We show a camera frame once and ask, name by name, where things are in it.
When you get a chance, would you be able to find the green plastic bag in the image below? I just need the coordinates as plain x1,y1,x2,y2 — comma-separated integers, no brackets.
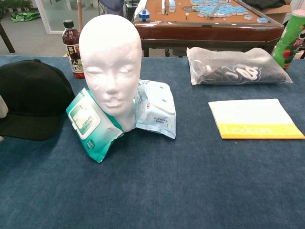
10,11,41,23

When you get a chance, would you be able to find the dark tea bottle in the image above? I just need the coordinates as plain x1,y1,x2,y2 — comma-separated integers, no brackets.
62,20,85,79

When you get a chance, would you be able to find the white and yellow notebook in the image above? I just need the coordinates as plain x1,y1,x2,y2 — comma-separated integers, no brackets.
208,98,305,140

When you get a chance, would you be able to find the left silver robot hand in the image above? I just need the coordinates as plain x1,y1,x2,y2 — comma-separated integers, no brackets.
0,94,9,143

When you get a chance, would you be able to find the white mannequin head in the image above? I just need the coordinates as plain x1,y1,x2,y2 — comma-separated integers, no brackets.
79,14,143,132

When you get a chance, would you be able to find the light blue wet wipes pack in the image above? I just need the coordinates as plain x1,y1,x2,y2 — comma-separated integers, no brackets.
133,79,177,139

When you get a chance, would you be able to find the brown mahjong table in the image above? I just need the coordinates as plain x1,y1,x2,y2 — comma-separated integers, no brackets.
133,0,285,58

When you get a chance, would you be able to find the green wet wipes pack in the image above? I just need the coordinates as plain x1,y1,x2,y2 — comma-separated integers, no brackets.
66,87,124,164

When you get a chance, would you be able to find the green chips can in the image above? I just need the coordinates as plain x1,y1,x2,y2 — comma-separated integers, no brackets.
271,9,305,70

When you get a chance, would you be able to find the clear bag with black garment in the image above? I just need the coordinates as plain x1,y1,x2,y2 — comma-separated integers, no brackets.
186,47,293,86

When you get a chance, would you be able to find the blue white snake cube toy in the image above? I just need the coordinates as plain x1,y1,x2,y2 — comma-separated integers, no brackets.
139,9,150,22

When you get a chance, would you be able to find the black baseball cap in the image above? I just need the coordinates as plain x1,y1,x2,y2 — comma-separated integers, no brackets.
0,59,76,141

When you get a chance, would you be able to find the blue robot base machine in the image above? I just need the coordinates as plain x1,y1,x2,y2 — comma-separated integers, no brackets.
99,0,125,15

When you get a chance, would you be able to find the blue mahjong tile pile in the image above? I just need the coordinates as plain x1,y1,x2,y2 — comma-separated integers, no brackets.
190,0,254,20

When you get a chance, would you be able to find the black table leg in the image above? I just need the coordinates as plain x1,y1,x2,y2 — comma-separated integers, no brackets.
0,21,16,54

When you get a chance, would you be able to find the wooden pole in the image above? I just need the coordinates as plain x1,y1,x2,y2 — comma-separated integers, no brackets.
78,0,83,32

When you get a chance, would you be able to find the blue table mat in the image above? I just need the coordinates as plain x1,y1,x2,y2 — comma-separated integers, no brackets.
0,55,305,229

